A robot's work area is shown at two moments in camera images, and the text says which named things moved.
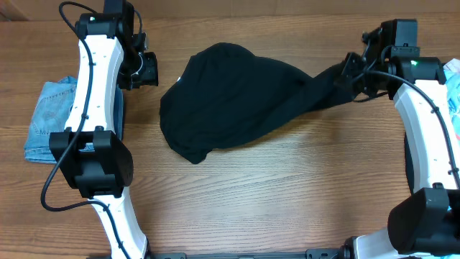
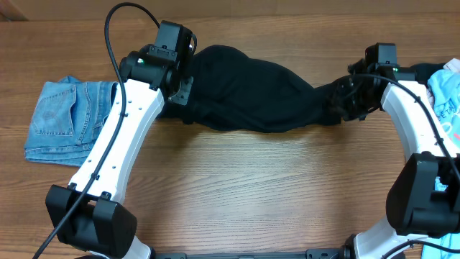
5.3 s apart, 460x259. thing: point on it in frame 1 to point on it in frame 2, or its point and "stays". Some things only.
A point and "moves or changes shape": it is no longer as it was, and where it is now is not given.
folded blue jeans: (49, 116) stays
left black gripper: (151, 76) to (187, 84)
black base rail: (329, 253) stays
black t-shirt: (223, 93) moves or changes shape
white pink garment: (453, 65) stays
